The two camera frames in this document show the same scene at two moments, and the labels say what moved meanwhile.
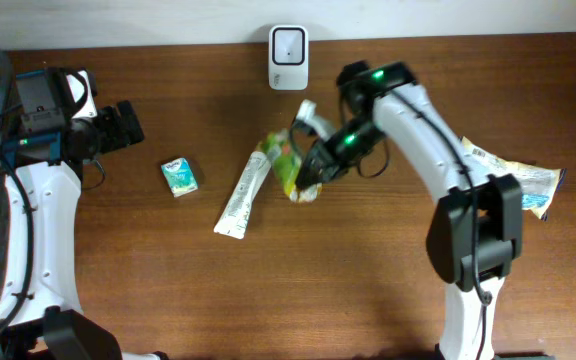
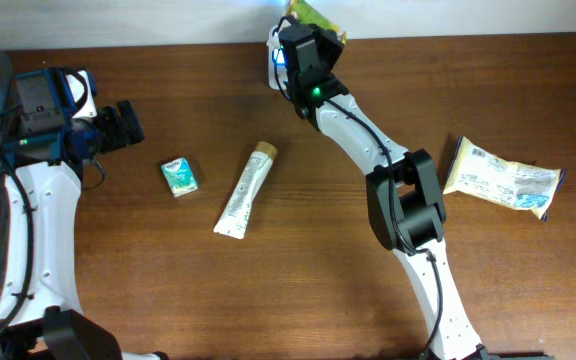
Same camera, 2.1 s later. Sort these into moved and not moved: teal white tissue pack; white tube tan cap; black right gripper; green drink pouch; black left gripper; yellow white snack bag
Moved: black right gripper; green drink pouch
Not moved: white tube tan cap; teal white tissue pack; yellow white snack bag; black left gripper
